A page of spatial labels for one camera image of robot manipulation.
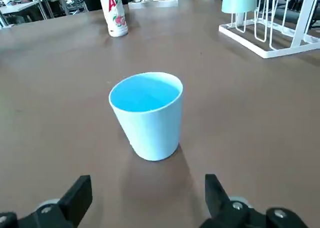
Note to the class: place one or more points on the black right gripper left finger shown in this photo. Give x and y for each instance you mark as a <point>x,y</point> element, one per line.
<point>75,198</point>

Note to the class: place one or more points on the light blue ceramic cup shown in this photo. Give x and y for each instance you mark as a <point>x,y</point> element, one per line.
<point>150,132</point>

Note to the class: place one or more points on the white juice bottle red label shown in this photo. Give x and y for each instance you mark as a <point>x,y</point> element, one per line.
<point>115,17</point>

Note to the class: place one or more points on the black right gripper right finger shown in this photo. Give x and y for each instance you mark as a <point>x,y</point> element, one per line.
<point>217,200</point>

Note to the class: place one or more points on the mint green cup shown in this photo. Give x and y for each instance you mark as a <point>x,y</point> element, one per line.
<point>238,0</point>

